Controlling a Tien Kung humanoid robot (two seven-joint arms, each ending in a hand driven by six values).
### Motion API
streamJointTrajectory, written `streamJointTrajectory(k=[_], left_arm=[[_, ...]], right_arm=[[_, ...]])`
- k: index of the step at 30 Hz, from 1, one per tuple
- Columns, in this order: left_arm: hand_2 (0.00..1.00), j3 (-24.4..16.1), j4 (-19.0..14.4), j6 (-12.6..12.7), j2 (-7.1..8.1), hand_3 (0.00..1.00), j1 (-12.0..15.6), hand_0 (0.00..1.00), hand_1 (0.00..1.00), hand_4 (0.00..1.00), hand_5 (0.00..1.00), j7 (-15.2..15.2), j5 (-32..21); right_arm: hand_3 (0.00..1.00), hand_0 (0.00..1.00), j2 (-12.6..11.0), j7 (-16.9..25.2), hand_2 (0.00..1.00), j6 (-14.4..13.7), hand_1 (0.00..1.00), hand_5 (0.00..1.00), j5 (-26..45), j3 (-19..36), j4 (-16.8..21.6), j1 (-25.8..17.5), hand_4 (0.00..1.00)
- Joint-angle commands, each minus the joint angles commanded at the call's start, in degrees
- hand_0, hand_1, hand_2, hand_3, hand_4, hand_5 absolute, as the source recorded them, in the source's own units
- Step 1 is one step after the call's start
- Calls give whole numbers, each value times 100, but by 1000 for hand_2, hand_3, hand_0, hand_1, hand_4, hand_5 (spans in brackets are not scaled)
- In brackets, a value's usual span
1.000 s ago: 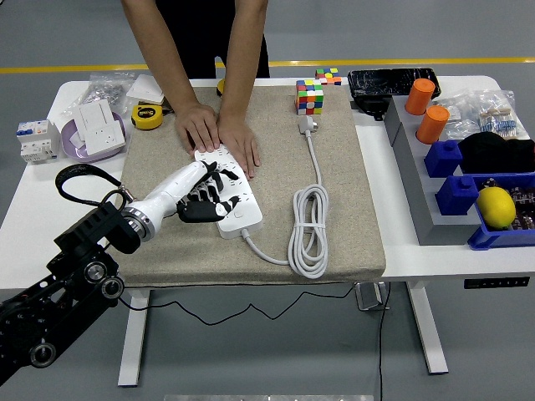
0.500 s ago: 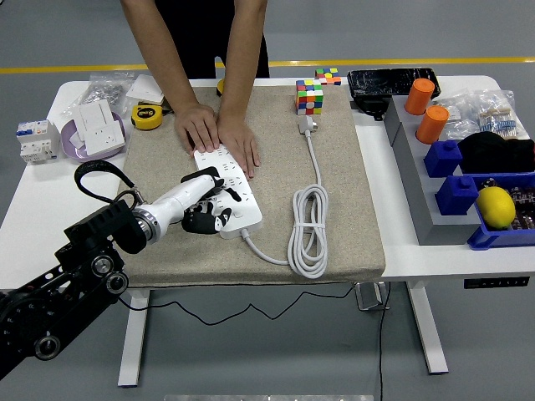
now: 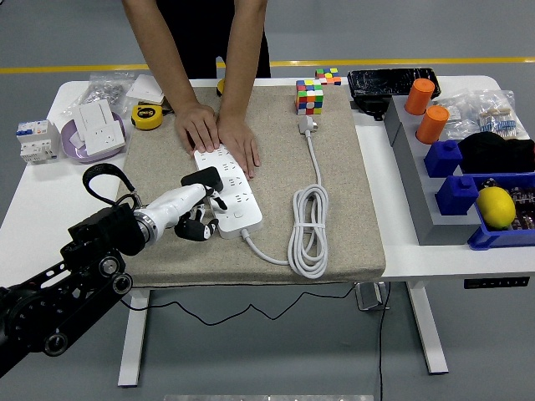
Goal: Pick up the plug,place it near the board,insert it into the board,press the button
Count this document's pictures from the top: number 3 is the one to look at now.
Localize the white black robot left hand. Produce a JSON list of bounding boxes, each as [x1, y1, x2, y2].
[[144, 182, 230, 242]]

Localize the purple bowl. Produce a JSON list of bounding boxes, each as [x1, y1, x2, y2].
[[60, 110, 127, 164]]

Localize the person's right hand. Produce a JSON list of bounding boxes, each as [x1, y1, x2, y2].
[[174, 102, 221, 154]]

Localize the clear bag of screws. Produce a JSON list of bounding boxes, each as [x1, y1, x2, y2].
[[60, 71, 137, 118]]

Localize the grey stepped block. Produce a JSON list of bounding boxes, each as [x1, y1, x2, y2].
[[383, 94, 482, 246]]

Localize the yellow lemon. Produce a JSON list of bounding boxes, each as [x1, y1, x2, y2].
[[476, 186, 517, 230]]

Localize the blue plastic block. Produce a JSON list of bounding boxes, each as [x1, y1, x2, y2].
[[424, 140, 464, 179], [435, 175, 480, 217]]

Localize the white circuit breaker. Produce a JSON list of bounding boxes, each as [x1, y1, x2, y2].
[[15, 119, 62, 166]]

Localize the small colourful puzzle cube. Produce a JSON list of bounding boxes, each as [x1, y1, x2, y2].
[[314, 68, 342, 86]]

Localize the black charger block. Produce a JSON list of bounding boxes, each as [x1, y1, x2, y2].
[[352, 95, 394, 122]]

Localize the person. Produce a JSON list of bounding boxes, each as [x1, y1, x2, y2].
[[156, 0, 272, 79]]

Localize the round yellow tape measure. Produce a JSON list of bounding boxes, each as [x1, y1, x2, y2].
[[130, 104, 173, 131]]

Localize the white table leg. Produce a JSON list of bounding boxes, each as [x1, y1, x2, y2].
[[405, 280, 450, 375], [116, 287, 151, 388]]

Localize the black power adapter plug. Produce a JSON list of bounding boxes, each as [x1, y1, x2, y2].
[[180, 165, 225, 195]]

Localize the person's left hand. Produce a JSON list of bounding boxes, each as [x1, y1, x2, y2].
[[216, 113, 261, 180]]

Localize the thin black adapter cord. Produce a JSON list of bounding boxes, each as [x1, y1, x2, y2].
[[120, 290, 360, 327]]

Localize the black plastic tray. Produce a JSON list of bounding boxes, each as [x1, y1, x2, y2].
[[347, 67, 441, 101]]

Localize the white wall switch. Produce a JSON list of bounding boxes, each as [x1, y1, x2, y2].
[[125, 74, 168, 105]]

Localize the white switch panel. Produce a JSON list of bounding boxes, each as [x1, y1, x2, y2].
[[78, 99, 116, 141]]

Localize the orange cylinder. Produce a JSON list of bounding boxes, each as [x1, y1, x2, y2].
[[415, 104, 451, 145], [404, 78, 436, 117]]

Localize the black hanging cable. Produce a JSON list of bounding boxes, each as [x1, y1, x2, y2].
[[377, 282, 393, 401]]

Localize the silver box under table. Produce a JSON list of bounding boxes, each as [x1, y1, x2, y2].
[[354, 282, 390, 312]]

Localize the dark circuit boards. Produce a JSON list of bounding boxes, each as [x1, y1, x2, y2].
[[480, 177, 535, 231]]

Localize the black cloth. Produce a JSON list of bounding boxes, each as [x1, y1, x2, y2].
[[457, 131, 535, 175]]

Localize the black table control panel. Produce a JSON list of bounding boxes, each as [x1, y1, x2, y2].
[[462, 276, 531, 290]]

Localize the clear bag of small parts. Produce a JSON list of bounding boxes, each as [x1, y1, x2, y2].
[[432, 94, 482, 141]]

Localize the blue plastic bin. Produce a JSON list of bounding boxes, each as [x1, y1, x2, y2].
[[459, 165, 535, 251]]

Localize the large colourful puzzle cube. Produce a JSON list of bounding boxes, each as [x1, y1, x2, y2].
[[295, 79, 325, 116]]

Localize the grey-brown fabric mat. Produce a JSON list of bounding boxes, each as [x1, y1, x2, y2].
[[115, 85, 387, 289]]

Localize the white wall socket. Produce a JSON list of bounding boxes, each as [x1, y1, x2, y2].
[[83, 121, 127, 155]]

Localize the clear bag of resistors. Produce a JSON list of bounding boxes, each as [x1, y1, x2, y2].
[[471, 89, 528, 141]]

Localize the white power strip cord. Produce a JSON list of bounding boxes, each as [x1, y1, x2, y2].
[[239, 115, 330, 280]]

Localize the white power strip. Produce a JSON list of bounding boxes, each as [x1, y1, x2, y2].
[[193, 144, 264, 240]]

